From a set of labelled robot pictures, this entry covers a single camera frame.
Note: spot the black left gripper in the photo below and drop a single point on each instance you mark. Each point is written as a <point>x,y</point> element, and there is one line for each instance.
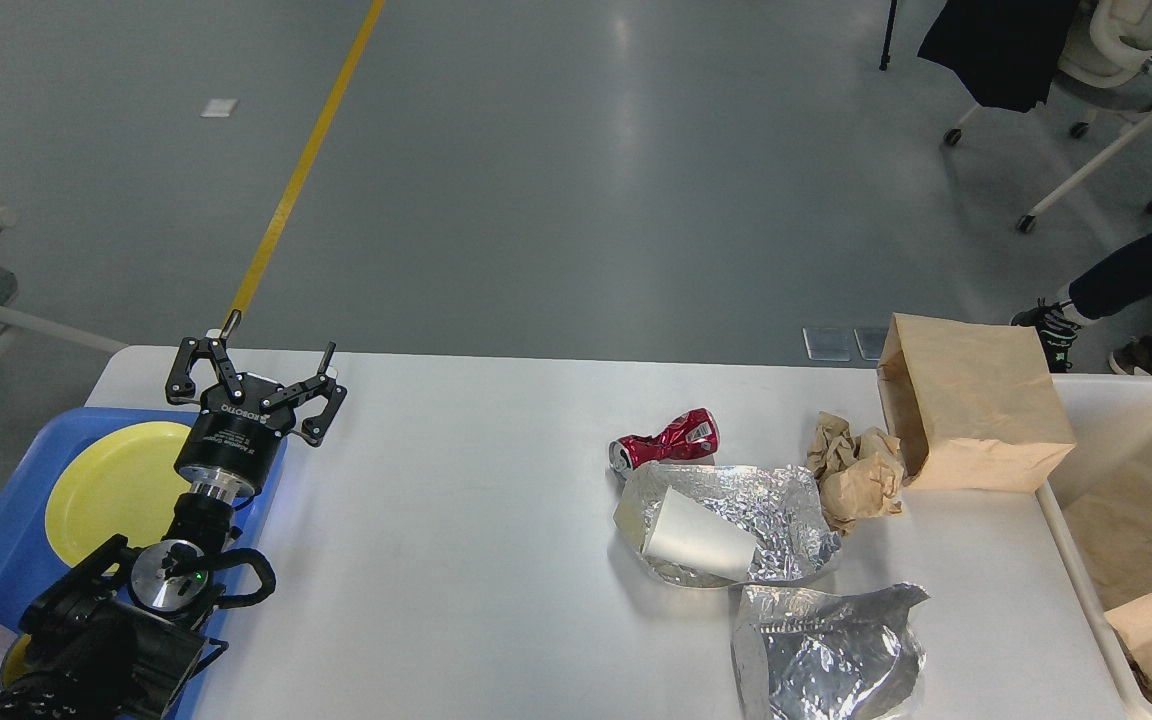
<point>234,435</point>

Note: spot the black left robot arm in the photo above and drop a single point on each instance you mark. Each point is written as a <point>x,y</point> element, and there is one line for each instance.
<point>123,632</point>

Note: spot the black jacket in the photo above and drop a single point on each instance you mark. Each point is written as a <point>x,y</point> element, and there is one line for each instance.
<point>1005,53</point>

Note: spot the right metal floor plate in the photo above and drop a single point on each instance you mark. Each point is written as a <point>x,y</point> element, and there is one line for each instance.
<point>870,342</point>

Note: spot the white plastic bin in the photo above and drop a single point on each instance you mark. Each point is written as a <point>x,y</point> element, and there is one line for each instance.
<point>1112,419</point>

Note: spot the left metal floor plate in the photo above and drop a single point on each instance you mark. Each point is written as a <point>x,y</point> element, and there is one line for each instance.
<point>828,344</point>

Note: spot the crumpled brown paper ball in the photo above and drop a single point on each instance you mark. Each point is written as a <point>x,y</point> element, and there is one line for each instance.
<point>858,477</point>

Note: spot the silver foil bag front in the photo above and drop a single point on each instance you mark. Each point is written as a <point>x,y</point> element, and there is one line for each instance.
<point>804,654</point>

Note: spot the white office chair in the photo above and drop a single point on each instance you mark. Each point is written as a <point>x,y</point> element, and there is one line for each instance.
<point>1107,64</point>

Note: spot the crumpled silver foil bag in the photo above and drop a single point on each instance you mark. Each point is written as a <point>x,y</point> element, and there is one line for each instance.
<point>780,506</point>

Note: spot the crushed red soda can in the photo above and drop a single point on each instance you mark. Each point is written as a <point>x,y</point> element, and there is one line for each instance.
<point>691,436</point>

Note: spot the metal floor plate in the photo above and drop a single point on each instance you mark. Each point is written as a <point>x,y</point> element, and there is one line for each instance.
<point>828,344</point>
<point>870,342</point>

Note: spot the dark teal mug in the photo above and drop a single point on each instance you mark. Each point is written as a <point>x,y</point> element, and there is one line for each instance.
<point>14,665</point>

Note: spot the white paper cup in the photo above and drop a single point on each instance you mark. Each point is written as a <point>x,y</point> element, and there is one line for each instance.
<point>686,533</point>

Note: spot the yellow plastic plate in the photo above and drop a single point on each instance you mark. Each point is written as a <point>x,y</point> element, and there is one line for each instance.
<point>124,483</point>

